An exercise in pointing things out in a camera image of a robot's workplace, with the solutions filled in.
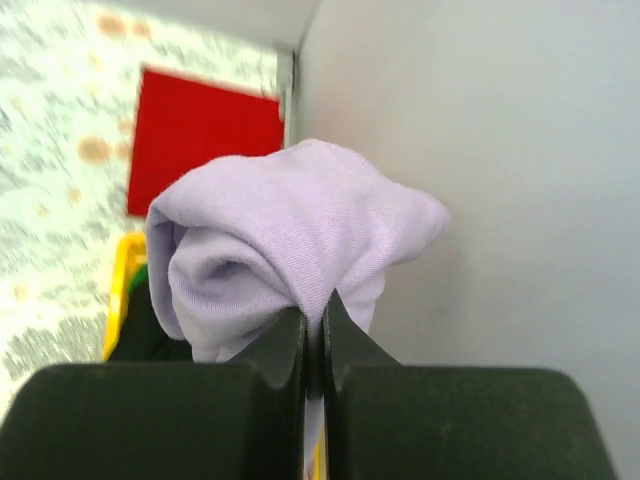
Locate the floral patterned table mat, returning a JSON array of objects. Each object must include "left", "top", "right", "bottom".
[{"left": 1, "top": 1, "right": 277, "bottom": 397}]

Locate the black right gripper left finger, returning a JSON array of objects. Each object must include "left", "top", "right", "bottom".
[{"left": 1, "top": 309, "right": 306, "bottom": 479}]

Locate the lavender t shirt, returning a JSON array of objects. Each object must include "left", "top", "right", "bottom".
[{"left": 145, "top": 140, "right": 450, "bottom": 363}]

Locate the green garment in tray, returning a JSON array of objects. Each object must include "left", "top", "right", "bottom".
[{"left": 128, "top": 264, "right": 148, "bottom": 293}]

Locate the folded red t shirt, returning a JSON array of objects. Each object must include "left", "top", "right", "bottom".
[{"left": 127, "top": 67, "right": 284, "bottom": 217}]

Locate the black clothes pile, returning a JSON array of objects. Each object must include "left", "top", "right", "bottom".
[{"left": 107, "top": 279, "right": 193, "bottom": 362}]

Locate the yellow plastic tray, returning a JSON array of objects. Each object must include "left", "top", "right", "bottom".
[{"left": 103, "top": 232, "right": 147, "bottom": 360}]

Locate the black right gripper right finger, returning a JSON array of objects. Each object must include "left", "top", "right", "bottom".
[{"left": 322, "top": 295, "right": 617, "bottom": 479}]

